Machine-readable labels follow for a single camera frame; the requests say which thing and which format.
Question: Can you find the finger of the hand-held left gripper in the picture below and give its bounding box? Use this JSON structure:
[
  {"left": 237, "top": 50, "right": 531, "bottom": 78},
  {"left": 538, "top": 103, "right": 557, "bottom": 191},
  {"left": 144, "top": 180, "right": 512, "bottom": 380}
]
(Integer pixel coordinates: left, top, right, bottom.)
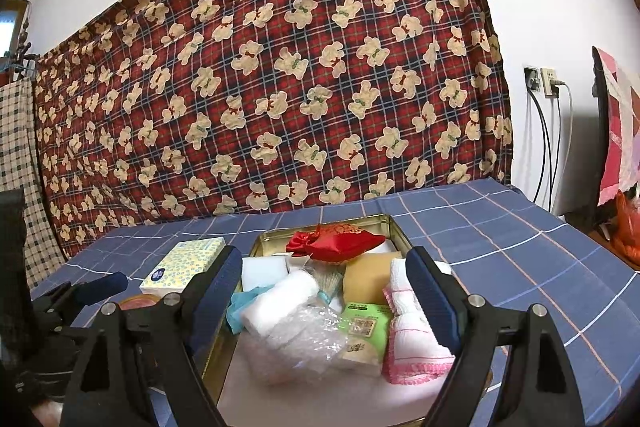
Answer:
[{"left": 32, "top": 272, "right": 130, "bottom": 310}]

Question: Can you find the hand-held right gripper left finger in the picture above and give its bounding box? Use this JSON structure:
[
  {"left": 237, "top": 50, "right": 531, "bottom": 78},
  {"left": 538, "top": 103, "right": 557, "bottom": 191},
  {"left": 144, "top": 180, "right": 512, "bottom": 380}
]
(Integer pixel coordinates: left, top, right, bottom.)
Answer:
[{"left": 60, "top": 246, "right": 243, "bottom": 427}]

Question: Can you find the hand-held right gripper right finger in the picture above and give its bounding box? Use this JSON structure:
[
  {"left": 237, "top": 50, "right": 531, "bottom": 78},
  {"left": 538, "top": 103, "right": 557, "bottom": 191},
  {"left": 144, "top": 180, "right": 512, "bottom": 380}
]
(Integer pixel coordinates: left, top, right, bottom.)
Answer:
[{"left": 405, "top": 247, "right": 586, "bottom": 427}]

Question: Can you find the teal cloth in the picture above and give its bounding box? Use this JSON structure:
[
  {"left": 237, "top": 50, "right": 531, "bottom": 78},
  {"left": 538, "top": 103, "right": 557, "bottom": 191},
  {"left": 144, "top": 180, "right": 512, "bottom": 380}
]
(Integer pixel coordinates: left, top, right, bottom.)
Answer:
[{"left": 227, "top": 284, "right": 273, "bottom": 333}]

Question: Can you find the white towel with pink trim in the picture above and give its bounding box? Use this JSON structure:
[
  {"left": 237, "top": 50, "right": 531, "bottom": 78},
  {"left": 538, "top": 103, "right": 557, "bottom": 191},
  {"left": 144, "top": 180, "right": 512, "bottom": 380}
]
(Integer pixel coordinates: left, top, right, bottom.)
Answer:
[{"left": 382, "top": 258, "right": 456, "bottom": 383}]

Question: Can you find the white foam block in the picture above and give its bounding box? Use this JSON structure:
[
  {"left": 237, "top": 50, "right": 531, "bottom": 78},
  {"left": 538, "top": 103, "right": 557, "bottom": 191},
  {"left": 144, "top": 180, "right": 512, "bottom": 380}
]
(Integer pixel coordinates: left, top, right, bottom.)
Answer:
[{"left": 241, "top": 257, "right": 291, "bottom": 292}]

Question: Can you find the yellow patterned tissue pack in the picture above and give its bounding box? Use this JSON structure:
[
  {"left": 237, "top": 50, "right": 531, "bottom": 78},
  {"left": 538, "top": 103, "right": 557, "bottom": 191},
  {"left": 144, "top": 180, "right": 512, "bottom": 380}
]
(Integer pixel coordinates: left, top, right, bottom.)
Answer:
[{"left": 139, "top": 237, "right": 226, "bottom": 297}]

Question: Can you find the yellow sponge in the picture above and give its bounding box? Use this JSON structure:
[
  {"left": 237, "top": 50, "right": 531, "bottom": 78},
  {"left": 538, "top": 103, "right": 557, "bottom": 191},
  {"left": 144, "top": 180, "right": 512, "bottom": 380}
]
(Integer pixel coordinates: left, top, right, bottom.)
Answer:
[{"left": 344, "top": 253, "right": 396, "bottom": 307}]

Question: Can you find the gold tin box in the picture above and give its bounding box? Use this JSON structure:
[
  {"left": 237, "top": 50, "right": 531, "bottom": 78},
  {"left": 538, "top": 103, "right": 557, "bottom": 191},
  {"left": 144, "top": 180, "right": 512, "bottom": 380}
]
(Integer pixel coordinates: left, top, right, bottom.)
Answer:
[{"left": 197, "top": 213, "right": 493, "bottom": 427}]

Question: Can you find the green tissue packet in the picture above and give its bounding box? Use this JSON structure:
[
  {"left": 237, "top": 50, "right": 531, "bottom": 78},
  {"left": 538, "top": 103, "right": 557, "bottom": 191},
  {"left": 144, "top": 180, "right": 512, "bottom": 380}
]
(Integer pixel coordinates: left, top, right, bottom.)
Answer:
[{"left": 340, "top": 302, "right": 393, "bottom": 375}]

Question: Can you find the red satin pouch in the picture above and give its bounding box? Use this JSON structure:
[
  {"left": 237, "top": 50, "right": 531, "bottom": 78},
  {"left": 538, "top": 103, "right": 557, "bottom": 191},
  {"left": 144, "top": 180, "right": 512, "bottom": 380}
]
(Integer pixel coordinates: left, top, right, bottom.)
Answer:
[{"left": 286, "top": 224, "right": 387, "bottom": 264}]

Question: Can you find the blue checked sheet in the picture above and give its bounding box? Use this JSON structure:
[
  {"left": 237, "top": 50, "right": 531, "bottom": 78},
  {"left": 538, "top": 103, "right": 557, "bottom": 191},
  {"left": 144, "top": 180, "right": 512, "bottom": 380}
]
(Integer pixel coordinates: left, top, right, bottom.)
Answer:
[{"left": 30, "top": 179, "right": 640, "bottom": 427}]

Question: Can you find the beige checked cloth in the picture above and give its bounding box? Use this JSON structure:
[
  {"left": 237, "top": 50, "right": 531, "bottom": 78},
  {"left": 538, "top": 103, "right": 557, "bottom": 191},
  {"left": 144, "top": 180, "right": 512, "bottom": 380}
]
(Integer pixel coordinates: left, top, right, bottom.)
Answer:
[{"left": 0, "top": 77, "right": 66, "bottom": 288}]

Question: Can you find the orange plastic bag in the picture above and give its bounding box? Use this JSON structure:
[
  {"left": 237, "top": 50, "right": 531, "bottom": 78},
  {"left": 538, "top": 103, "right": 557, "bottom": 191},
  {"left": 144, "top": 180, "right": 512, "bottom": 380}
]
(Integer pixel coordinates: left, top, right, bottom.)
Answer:
[{"left": 612, "top": 191, "right": 640, "bottom": 269}]

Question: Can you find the dark metal hanger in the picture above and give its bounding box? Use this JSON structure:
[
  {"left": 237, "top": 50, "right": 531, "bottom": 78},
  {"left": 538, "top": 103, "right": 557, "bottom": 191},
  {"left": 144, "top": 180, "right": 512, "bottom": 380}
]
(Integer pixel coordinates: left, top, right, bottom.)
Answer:
[{"left": 5, "top": 19, "right": 38, "bottom": 80}]

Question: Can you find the black chair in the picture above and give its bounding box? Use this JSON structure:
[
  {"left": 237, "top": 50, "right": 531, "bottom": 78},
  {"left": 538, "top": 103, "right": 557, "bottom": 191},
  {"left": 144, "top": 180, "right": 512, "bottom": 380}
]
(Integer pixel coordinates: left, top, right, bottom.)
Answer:
[{"left": 560, "top": 46, "right": 618, "bottom": 233}]

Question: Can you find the red plaid bear-print blanket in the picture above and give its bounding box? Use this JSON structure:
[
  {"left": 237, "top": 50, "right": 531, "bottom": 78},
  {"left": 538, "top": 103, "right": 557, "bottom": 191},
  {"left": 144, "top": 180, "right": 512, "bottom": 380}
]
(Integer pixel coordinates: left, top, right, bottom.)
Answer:
[{"left": 32, "top": 0, "right": 513, "bottom": 258}]

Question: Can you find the pink patchwork cloth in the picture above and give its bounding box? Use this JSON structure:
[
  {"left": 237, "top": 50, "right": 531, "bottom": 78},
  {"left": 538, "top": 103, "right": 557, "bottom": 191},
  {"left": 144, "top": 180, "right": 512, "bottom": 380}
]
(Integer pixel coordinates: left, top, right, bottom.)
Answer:
[{"left": 595, "top": 47, "right": 640, "bottom": 208}]

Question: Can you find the white charger cable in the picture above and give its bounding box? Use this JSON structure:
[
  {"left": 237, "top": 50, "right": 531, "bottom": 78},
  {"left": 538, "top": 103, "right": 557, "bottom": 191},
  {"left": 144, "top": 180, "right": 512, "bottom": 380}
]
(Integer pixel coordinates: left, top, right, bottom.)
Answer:
[{"left": 552, "top": 79, "right": 575, "bottom": 214}]

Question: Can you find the white wall socket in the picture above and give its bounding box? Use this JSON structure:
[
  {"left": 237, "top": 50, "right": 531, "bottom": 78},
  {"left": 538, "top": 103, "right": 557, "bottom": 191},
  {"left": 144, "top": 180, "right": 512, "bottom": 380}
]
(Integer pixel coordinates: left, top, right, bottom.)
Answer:
[{"left": 541, "top": 67, "right": 560, "bottom": 98}]

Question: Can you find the wooden window frame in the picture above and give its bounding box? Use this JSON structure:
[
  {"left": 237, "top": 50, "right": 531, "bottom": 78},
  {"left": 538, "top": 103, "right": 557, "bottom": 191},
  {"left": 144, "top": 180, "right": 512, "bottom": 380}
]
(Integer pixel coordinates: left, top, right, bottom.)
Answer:
[{"left": 0, "top": 0, "right": 31, "bottom": 58}]

